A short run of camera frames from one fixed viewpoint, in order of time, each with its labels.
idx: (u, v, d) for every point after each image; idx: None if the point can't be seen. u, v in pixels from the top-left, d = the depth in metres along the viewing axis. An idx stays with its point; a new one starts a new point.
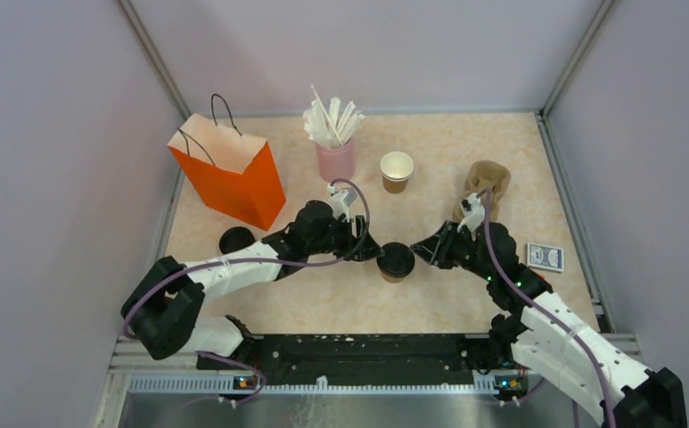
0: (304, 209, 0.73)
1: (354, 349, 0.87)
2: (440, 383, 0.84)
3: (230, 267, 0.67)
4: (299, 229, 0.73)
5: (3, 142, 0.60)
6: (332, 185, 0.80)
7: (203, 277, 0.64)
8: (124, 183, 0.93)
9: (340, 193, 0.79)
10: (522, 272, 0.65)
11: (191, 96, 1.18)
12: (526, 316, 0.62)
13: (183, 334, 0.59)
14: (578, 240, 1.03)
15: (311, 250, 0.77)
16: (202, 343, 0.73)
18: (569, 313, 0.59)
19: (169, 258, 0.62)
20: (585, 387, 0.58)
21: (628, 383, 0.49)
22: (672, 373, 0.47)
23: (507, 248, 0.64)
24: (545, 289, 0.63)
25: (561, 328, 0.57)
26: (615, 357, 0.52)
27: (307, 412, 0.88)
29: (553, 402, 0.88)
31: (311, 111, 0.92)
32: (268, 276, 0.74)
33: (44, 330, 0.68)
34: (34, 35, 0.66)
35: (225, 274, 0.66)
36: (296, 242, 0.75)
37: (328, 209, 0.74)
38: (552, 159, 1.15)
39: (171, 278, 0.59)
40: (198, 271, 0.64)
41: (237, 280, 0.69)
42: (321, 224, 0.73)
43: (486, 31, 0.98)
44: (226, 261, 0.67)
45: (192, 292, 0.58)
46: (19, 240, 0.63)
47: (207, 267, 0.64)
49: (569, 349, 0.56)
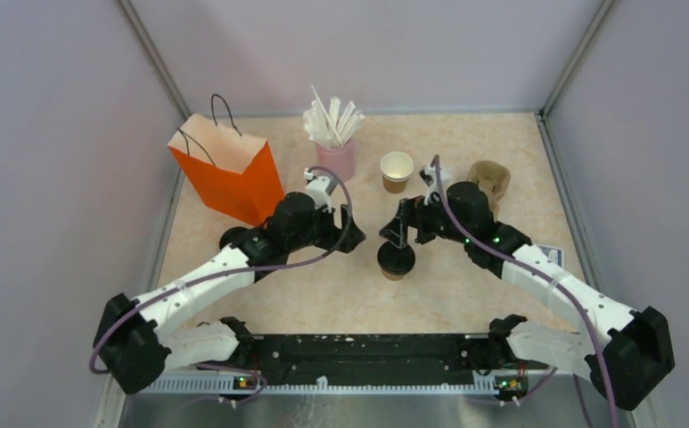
0: (282, 202, 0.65)
1: (354, 349, 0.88)
2: (440, 383, 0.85)
3: (189, 292, 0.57)
4: (278, 225, 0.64)
5: (3, 141, 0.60)
6: (307, 172, 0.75)
7: (158, 311, 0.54)
8: (124, 182, 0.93)
9: (317, 180, 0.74)
10: (502, 228, 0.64)
11: (192, 96, 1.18)
12: (506, 272, 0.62)
13: (153, 369, 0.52)
14: (578, 240, 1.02)
15: (291, 245, 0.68)
16: (192, 358, 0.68)
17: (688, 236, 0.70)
18: (548, 262, 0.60)
19: (120, 297, 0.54)
20: (579, 345, 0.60)
21: (614, 326, 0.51)
22: (658, 313, 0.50)
23: (479, 203, 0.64)
24: (522, 242, 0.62)
25: (543, 278, 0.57)
26: (599, 301, 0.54)
27: (307, 412, 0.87)
29: (553, 402, 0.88)
31: (311, 111, 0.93)
32: (247, 282, 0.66)
33: (41, 329, 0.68)
34: (34, 37, 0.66)
35: (183, 301, 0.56)
36: (272, 238, 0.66)
37: (307, 201, 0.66)
38: (552, 159, 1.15)
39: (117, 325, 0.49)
40: (151, 305, 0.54)
41: (204, 300, 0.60)
42: (302, 218, 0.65)
43: (486, 30, 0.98)
44: (184, 287, 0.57)
45: (146, 333, 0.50)
46: (19, 240, 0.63)
47: (161, 300, 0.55)
49: (553, 300, 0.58)
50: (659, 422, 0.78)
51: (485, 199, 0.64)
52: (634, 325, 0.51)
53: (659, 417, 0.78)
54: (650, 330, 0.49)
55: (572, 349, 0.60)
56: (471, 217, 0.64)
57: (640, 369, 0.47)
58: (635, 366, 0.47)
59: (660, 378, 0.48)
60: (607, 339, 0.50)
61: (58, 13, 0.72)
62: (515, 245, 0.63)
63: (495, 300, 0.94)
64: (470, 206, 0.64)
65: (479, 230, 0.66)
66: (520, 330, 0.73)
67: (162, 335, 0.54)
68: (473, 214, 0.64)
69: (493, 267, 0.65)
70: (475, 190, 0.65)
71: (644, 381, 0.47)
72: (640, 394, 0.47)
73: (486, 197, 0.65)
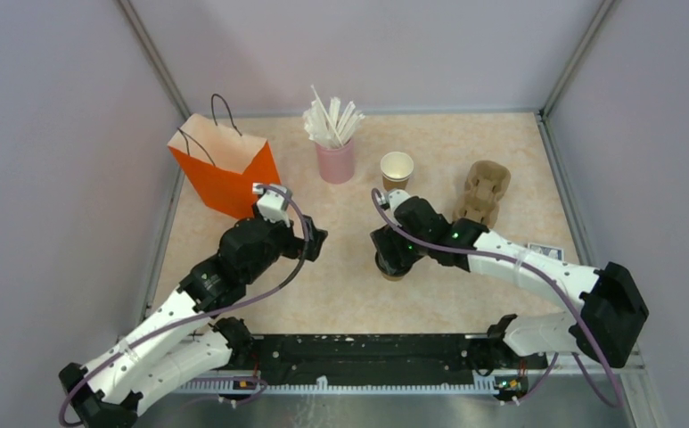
0: (229, 234, 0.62)
1: (354, 349, 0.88)
2: (440, 383, 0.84)
3: (134, 353, 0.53)
4: (228, 258, 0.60)
5: (4, 140, 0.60)
6: (258, 186, 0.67)
7: (105, 379, 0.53)
8: (125, 180, 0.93)
9: (269, 196, 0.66)
10: (455, 226, 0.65)
11: (191, 96, 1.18)
12: (473, 263, 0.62)
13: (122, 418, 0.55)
14: (578, 240, 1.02)
15: (248, 275, 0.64)
16: (179, 381, 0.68)
17: None
18: (510, 245, 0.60)
19: (69, 367, 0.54)
20: (563, 320, 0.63)
21: (585, 289, 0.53)
22: (618, 266, 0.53)
23: (422, 209, 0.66)
24: (480, 231, 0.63)
25: (507, 261, 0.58)
26: (564, 268, 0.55)
27: (307, 412, 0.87)
29: (553, 402, 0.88)
31: (311, 111, 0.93)
32: (202, 324, 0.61)
33: (41, 330, 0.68)
34: (34, 37, 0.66)
35: (128, 365, 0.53)
36: (227, 271, 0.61)
37: (257, 228, 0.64)
38: (552, 159, 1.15)
39: (63, 403, 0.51)
40: (99, 371, 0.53)
41: (159, 351, 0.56)
42: (253, 247, 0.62)
43: (486, 30, 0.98)
44: (127, 350, 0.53)
45: (94, 404, 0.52)
46: (20, 240, 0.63)
47: (107, 366, 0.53)
49: (523, 279, 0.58)
50: (659, 422, 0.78)
51: (425, 202, 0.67)
52: (601, 283, 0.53)
53: (658, 417, 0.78)
54: (616, 284, 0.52)
55: (557, 327, 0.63)
56: (420, 222, 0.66)
57: (619, 326, 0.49)
58: (611, 323, 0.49)
59: (636, 326, 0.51)
60: (580, 304, 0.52)
61: (57, 13, 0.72)
62: (475, 236, 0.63)
63: (495, 300, 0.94)
64: (414, 216, 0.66)
65: (437, 234, 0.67)
66: (514, 326, 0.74)
67: (117, 396, 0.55)
68: (422, 219, 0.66)
69: (459, 263, 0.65)
70: (416, 198, 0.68)
71: (626, 335, 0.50)
72: (626, 349, 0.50)
73: (426, 202, 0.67)
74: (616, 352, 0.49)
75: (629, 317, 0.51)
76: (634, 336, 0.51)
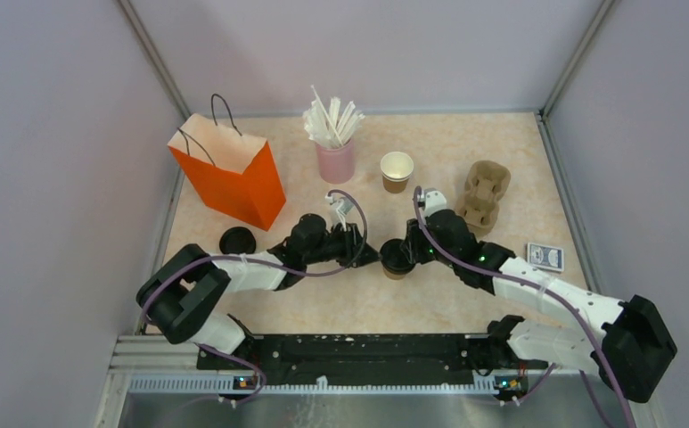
0: (299, 225, 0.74)
1: (354, 349, 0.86)
2: (441, 383, 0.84)
3: (247, 263, 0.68)
4: (295, 244, 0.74)
5: (2, 140, 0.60)
6: (328, 194, 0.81)
7: (225, 267, 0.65)
8: (126, 179, 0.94)
9: (335, 202, 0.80)
10: (485, 248, 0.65)
11: (191, 96, 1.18)
12: (497, 287, 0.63)
13: (200, 320, 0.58)
14: (578, 240, 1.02)
15: (308, 259, 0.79)
16: (209, 337, 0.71)
17: None
18: (535, 272, 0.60)
19: (191, 245, 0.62)
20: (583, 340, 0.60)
21: (607, 320, 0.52)
22: (643, 300, 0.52)
23: (457, 226, 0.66)
24: (508, 256, 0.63)
25: (531, 288, 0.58)
26: (588, 299, 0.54)
27: (307, 412, 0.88)
29: (551, 402, 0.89)
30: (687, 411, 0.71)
31: (311, 111, 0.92)
32: (266, 284, 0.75)
33: (42, 331, 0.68)
34: (32, 37, 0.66)
35: (243, 267, 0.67)
36: (292, 253, 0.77)
37: (320, 221, 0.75)
38: (552, 159, 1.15)
39: (192, 266, 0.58)
40: (219, 259, 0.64)
41: (249, 280, 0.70)
42: (315, 238, 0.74)
43: (486, 30, 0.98)
44: (243, 258, 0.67)
45: (216, 274, 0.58)
46: (18, 239, 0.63)
47: (225, 259, 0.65)
49: (546, 305, 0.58)
50: (658, 422, 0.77)
51: (463, 222, 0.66)
52: (627, 319, 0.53)
53: (658, 417, 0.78)
54: (641, 317, 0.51)
55: (576, 346, 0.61)
56: (447, 239, 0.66)
57: (643, 359, 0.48)
58: (635, 356, 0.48)
59: (665, 362, 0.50)
60: (602, 334, 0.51)
61: (55, 12, 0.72)
62: (502, 261, 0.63)
63: (495, 300, 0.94)
64: (449, 233, 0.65)
65: (465, 253, 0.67)
66: (520, 332, 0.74)
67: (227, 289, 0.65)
68: (455, 239, 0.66)
69: (484, 285, 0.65)
70: (449, 215, 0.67)
71: (650, 369, 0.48)
72: (650, 384, 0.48)
73: (461, 219, 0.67)
74: (639, 384, 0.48)
75: (653, 353, 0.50)
76: (661, 371, 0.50)
